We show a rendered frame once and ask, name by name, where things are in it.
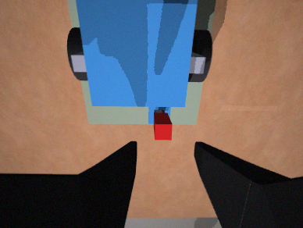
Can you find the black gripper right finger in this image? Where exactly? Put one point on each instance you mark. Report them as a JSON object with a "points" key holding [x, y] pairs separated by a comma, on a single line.
{"points": [[245, 195]]}

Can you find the red-headed pin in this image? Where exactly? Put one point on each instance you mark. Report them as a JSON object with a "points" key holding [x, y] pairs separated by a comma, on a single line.
{"points": [[162, 126]]}

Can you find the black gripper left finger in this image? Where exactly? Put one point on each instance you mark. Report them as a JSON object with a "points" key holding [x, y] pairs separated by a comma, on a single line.
{"points": [[99, 197]]}

